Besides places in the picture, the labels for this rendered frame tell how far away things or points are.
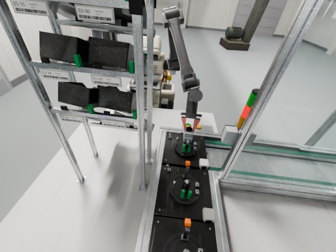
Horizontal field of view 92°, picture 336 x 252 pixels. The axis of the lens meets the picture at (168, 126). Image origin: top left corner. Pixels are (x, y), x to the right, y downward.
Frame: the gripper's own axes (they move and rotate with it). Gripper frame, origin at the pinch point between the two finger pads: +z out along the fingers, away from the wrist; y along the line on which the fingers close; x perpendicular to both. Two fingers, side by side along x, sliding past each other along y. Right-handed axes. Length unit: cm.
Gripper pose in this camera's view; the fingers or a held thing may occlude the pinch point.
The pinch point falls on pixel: (188, 131)
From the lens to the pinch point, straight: 85.1
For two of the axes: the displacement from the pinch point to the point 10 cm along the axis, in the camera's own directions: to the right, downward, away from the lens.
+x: 0.1, -0.8, 10.0
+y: 9.9, 1.1, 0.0
